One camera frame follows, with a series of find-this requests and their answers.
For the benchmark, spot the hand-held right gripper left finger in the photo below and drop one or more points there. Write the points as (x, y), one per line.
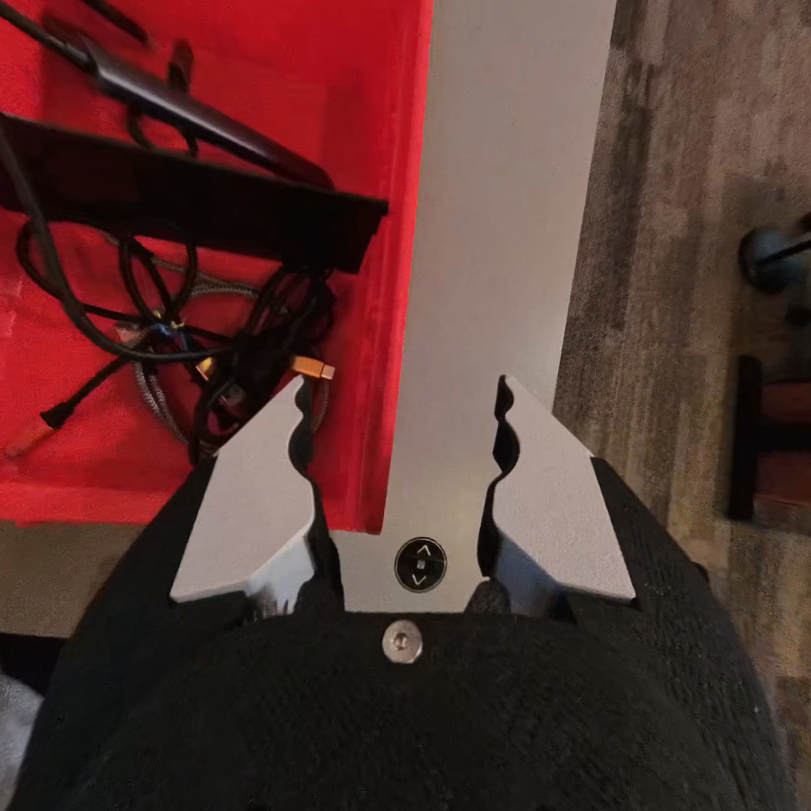
(247, 519)

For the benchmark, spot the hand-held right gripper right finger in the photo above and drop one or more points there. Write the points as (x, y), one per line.
(557, 507)

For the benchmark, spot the large red plastic bin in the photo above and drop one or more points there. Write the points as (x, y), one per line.
(367, 95)

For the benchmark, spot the round black desk control button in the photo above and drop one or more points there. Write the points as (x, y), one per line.
(405, 564)

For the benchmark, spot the dark wooden furniture piece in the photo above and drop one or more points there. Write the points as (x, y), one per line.
(744, 443)

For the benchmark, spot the black bin divider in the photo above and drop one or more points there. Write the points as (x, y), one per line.
(190, 203)

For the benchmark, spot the office chair caster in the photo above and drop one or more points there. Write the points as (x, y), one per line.
(770, 263)

